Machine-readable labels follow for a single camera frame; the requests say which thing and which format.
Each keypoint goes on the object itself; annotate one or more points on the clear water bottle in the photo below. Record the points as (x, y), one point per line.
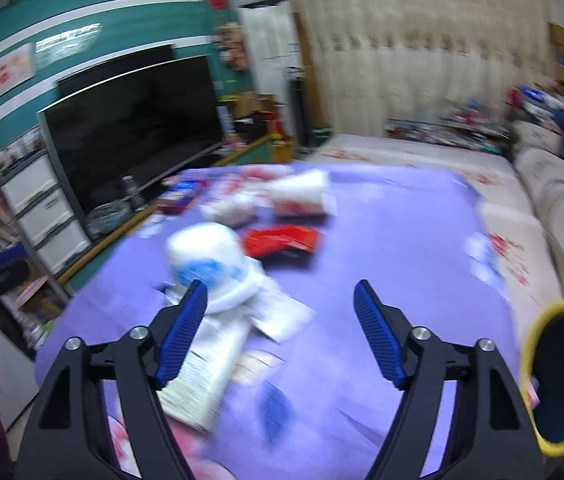
(137, 202)

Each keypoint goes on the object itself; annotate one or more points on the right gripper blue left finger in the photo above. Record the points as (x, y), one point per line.
(67, 435)

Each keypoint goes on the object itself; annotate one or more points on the white upturned paper bowl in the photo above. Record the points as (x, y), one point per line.
(213, 254)

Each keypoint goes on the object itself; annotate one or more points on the low glass coffee table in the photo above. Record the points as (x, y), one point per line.
(467, 127)

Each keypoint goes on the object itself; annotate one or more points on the blue snack box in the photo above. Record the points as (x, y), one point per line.
(180, 195)

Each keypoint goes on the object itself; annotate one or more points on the white pill bottle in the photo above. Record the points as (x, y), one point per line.
(231, 210)

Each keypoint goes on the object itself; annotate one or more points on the white standing air conditioner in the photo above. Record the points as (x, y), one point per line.
(272, 45)

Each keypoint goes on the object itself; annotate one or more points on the glass ashtray bowl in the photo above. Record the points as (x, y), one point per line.
(106, 218)

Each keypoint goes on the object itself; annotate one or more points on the red flat box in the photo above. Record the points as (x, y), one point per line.
(175, 212)

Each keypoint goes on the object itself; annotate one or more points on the yellow rim trash bin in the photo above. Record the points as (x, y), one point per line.
(542, 379)

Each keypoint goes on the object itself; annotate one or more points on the purple floral tablecloth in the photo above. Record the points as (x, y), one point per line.
(316, 406)

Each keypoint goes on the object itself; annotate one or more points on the red snack packet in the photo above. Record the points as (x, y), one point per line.
(262, 243)

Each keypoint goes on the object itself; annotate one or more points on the cream curtains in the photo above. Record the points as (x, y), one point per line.
(421, 59)

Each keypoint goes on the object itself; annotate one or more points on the pink strawberry milk carton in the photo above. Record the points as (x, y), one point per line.
(194, 396)

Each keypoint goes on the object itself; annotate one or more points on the white drawer unit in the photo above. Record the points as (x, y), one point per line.
(43, 214)

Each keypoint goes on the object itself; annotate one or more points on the white pink paper cup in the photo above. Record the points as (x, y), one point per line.
(305, 194)

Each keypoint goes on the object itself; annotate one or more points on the artificial flower decoration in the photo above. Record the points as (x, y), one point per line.
(229, 41)

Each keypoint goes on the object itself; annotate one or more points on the black tower fan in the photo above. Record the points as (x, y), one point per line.
(299, 107)

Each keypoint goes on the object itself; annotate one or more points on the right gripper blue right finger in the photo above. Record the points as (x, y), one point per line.
(490, 434)

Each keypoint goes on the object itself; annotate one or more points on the large black television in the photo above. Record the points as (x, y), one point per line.
(143, 124)

